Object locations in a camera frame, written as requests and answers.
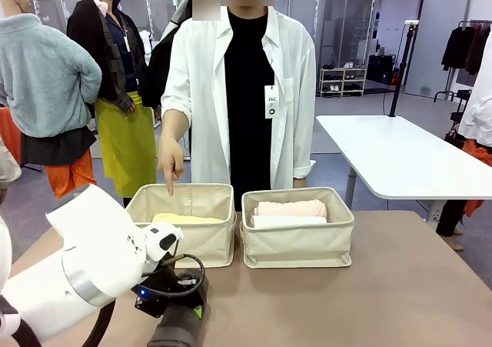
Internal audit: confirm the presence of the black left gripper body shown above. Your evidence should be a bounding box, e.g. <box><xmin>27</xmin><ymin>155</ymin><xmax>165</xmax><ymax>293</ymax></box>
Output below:
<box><xmin>153</xmin><ymin>259</ymin><xmax>211</xmax><ymax>310</ymax></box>

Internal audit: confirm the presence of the grey towel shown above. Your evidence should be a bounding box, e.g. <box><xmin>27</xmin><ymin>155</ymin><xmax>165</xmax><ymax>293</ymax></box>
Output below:
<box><xmin>147</xmin><ymin>269</ymin><xmax>211</xmax><ymax>347</ymax></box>

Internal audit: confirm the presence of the white towel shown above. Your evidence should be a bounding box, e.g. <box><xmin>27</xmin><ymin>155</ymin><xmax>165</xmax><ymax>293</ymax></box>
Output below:
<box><xmin>251</xmin><ymin>215</ymin><xmax>327</xmax><ymax>229</ymax></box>

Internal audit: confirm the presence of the pink towel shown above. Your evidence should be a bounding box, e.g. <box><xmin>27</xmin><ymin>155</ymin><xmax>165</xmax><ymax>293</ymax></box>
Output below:
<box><xmin>256</xmin><ymin>200</ymin><xmax>328</xmax><ymax>219</ymax></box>

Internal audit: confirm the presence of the person's right forearm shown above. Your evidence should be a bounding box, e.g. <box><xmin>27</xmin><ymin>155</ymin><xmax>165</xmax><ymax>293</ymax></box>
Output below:
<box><xmin>159</xmin><ymin>108</ymin><xmax>192</xmax><ymax>148</ymax></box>

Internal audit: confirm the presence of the person's right hand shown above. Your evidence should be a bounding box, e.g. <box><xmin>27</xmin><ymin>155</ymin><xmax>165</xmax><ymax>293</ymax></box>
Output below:
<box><xmin>157</xmin><ymin>137</ymin><xmax>186</xmax><ymax>198</ymax></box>

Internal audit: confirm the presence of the beige fabric basket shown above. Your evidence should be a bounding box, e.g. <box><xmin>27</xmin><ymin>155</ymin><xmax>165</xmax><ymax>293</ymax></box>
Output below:
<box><xmin>125</xmin><ymin>183</ymin><xmax>236</xmax><ymax>269</ymax></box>
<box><xmin>240</xmin><ymin>186</ymin><xmax>355</xmax><ymax>270</ymax></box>

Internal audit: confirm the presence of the yellow rolled towel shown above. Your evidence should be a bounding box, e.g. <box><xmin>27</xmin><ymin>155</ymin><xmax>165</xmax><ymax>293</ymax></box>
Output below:
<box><xmin>152</xmin><ymin>212</ymin><xmax>224</xmax><ymax>225</ymax></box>

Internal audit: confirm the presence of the person with yellow apron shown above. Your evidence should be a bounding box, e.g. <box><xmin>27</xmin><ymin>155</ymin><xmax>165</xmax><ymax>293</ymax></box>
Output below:
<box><xmin>67</xmin><ymin>0</ymin><xmax>158</xmax><ymax>209</ymax></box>

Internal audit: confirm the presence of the person in white shirt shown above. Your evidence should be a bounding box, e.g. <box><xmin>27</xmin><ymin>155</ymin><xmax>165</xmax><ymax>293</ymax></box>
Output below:
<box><xmin>160</xmin><ymin>0</ymin><xmax>317</xmax><ymax>209</ymax></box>

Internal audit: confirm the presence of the white name badge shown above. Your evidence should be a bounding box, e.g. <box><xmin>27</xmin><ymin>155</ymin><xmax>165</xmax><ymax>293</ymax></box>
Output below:
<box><xmin>264</xmin><ymin>85</ymin><xmax>281</xmax><ymax>119</ymax></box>

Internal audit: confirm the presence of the orange cloth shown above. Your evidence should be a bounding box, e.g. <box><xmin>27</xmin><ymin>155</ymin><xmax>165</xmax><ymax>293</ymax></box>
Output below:
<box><xmin>0</xmin><ymin>106</ymin><xmax>22</xmax><ymax>163</ymax></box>

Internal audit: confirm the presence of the white table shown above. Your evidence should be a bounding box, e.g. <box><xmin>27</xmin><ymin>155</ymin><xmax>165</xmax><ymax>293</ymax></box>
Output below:
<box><xmin>314</xmin><ymin>115</ymin><xmax>492</xmax><ymax>223</ymax></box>

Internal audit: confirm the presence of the mannequin in grey fleece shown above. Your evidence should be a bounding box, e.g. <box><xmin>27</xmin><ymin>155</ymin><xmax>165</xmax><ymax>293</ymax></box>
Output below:
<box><xmin>0</xmin><ymin>0</ymin><xmax>103</xmax><ymax>200</ymax></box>

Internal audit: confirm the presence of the wooden shoe rack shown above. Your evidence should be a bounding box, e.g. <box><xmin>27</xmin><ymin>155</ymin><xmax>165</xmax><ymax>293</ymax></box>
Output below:
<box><xmin>319</xmin><ymin>66</ymin><xmax>367</xmax><ymax>98</ymax></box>

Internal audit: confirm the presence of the black suitcase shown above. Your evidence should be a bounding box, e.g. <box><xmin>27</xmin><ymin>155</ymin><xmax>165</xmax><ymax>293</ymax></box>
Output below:
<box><xmin>367</xmin><ymin>53</ymin><xmax>397</xmax><ymax>82</ymax></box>

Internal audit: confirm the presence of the black tripod pole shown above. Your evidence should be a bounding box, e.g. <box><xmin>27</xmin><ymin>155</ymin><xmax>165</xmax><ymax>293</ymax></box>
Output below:
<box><xmin>388</xmin><ymin>20</ymin><xmax>420</xmax><ymax>118</ymax></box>

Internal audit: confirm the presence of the black stool cart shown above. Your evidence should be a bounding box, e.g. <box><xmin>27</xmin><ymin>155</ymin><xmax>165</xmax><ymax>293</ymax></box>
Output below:
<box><xmin>433</xmin><ymin>88</ymin><xmax>473</xmax><ymax>132</ymax></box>

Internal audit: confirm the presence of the figure in white and orange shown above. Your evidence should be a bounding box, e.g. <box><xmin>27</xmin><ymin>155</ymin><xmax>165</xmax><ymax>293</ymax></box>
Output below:
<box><xmin>436</xmin><ymin>27</ymin><xmax>492</xmax><ymax>252</ymax></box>

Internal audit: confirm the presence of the clothes rack with dark garments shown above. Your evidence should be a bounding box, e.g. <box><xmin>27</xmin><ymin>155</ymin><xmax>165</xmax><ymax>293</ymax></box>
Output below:
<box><xmin>440</xmin><ymin>19</ymin><xmax>492</xmax><ymax>75</ymax></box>

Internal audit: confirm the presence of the thin black cable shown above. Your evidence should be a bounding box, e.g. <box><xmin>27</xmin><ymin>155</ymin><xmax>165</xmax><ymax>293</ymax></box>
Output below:
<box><xmin>141</xmin><ymin>253</ymin><xmax>207</xmax><ymax>298</ymax></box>

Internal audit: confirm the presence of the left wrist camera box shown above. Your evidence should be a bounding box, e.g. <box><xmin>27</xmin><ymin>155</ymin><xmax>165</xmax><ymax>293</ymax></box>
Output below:
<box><xmin>133</xmin><ymin>283</ymin><xmax>165</xmax><ymax>318</ymax></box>

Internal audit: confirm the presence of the black cable sleeve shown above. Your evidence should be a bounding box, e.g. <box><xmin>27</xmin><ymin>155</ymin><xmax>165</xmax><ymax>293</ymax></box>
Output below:
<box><xmin>82</xmin><ymin>299</ymin><xmax>116</xmax><ymax>347</ymax></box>

